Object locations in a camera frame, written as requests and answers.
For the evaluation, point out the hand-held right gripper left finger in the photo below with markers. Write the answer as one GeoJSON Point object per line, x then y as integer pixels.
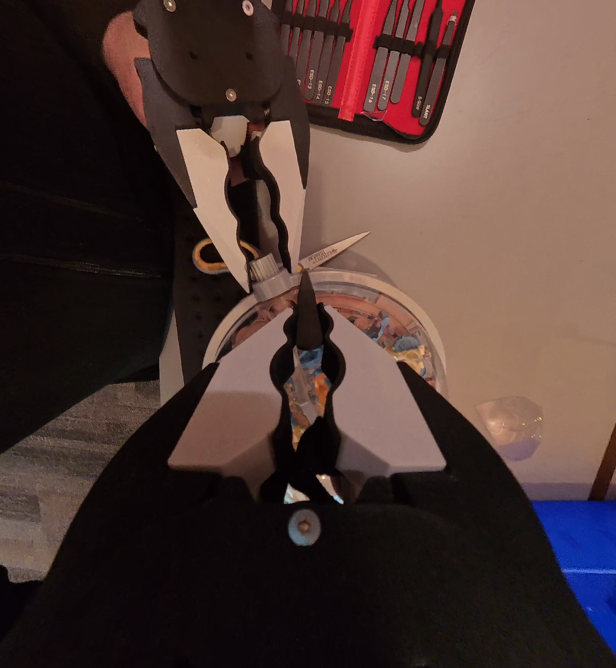
{"type": "Point", "coordinates": [229, 417]}

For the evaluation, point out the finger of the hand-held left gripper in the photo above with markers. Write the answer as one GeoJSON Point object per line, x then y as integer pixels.
{"type": "Point", "coordinates": [287, 177]}
{"type": "Point", "coordinates": [209, 188]}

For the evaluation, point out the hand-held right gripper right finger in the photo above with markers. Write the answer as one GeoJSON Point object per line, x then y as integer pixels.
{"type": "Point", "coordinates": [386, 417]}

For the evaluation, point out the clear maze puzzle ball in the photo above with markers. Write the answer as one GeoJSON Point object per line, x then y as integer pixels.
{"type": "Point", "coordinates": [407, 334]}

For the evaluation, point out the grey scissors with yellow lining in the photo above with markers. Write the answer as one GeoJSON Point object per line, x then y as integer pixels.
{"type": "Point", "coordinates": [334, 250]}

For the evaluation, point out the person's left hand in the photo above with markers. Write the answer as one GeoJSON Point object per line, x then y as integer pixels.
{"type": "Point", "coordinates": [122, 57]}

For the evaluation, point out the black perforated pad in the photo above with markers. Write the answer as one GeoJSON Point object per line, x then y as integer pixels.
{"type": "Point", "coordinates": [203, 313]}

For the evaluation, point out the clear plastic shell piece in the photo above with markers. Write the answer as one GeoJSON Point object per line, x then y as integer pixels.
{"type": "Point", "coordinates": [509, 425]}

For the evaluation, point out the red tweezers case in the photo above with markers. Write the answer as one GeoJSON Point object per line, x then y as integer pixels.
{"type": "Point", "coordinates": [357, 62]}

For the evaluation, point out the row of black tweezers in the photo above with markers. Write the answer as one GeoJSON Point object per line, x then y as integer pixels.
{"type": "Point", "coordinates": [386, 62]}

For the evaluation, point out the large blue storage bin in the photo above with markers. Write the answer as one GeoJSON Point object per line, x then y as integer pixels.
{"type": "Point", "coordinates": [595, 574]}

